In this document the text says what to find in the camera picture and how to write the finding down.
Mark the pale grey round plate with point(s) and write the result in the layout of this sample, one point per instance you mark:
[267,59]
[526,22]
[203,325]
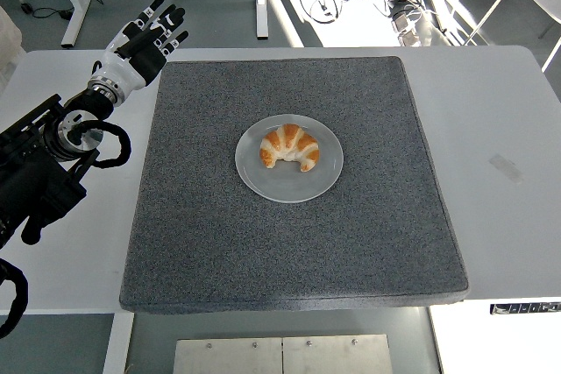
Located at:
[289,188]

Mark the clear tape patch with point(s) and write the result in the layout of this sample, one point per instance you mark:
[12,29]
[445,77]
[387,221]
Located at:
[506,169]

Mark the white table leg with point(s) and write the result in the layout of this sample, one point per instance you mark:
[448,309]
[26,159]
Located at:
[117,343]

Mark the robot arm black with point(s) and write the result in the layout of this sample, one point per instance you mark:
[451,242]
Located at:
[39,172]

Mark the grey metal plate with screws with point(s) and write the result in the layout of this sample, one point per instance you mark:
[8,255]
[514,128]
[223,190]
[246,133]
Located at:
[337,354]
[228,356]

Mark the table height control panel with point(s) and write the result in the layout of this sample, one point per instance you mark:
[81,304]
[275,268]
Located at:
[526,308]

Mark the orange croissant bread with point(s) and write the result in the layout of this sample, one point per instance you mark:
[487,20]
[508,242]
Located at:
[289,142]

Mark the black caster wheel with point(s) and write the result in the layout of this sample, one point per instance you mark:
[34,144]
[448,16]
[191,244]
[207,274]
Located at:
[27,8]

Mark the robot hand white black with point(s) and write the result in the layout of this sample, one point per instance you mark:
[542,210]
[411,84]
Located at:
[127,69]

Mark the grey speckled mat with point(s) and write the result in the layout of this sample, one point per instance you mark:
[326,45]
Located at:
[289,251]

